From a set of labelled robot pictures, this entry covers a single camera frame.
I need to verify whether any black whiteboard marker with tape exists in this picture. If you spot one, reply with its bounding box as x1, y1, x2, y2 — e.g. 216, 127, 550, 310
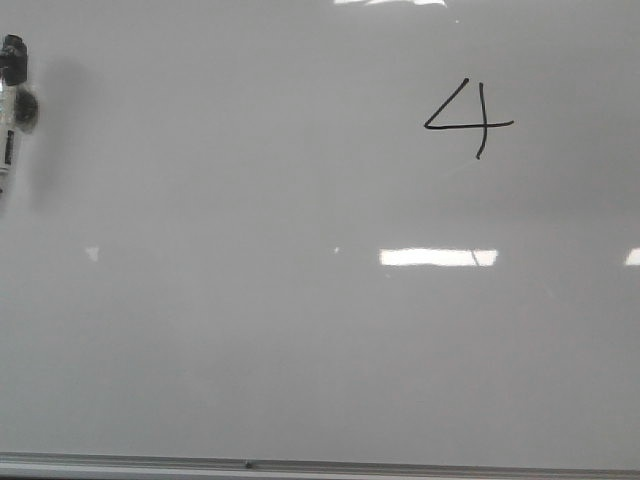
1, 34, 39, 196

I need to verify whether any white whiteboard with aluminium frame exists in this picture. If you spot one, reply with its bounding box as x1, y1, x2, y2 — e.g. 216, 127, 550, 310
1, 1, 639, 471

